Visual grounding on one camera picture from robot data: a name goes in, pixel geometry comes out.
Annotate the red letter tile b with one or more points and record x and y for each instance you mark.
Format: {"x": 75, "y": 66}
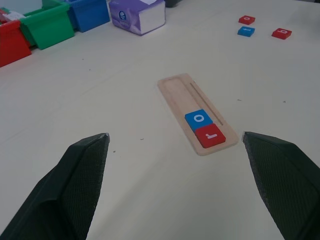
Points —
{"x": 278, "y": 34}

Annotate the wooden letter tray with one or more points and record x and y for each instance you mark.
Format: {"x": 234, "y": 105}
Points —
{"x": 180, "y": 95}

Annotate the red letter tile o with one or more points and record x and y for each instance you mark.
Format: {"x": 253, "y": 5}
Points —
{"x": 243, "y": 21}

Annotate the red letter tile r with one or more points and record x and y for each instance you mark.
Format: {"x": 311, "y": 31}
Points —
{"x": 215, "y": 140}

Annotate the blue letter tile o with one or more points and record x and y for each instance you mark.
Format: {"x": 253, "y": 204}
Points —
{"x": 192, "y": 120}

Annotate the green plastic bin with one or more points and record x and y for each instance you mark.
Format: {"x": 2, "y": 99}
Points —
{"x": 50, "y": 30}

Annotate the purple tissue pack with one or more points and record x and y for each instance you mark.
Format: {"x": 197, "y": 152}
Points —
{"x": 130, "y": 15}

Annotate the blue letter tile t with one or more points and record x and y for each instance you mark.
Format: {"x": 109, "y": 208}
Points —
{"x": 243, "y": 32}

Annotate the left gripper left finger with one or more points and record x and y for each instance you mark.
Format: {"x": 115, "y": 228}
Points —
{"x": 65, "y": 190}

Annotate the blue plastic bin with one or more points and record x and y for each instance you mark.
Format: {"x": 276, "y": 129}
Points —
{"x": 90, "y": 15}

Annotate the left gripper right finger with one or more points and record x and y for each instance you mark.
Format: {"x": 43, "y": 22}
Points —
{"x": 287, "y": 185}

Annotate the red plastic bin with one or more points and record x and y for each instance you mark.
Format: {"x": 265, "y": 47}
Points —
{"x": 12, "y": 47}

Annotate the small white piece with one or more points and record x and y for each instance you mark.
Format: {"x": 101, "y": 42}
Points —
{"x": 13, "y": 16}

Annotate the small green toy block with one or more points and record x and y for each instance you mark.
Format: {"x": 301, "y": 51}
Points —
{"x": 4, "y": 10}

